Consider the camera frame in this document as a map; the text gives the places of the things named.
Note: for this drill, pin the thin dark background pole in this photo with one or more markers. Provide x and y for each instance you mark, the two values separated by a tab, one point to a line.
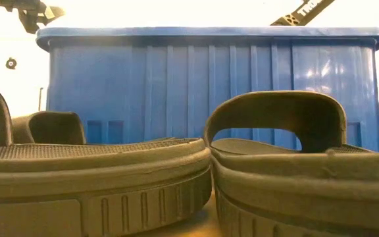
40	98

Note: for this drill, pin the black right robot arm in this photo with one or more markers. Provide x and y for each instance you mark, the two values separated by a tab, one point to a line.
303	11

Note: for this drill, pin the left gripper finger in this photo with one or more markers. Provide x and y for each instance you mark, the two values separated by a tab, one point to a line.
54	12

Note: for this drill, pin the blue plastic bin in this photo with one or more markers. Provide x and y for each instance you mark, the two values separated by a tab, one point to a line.
176	92

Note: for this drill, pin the black slide sandal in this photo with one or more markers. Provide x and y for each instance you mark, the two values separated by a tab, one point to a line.
308	184
77	177

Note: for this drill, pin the small black round fixture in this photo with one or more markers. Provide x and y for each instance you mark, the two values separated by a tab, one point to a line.
10	63

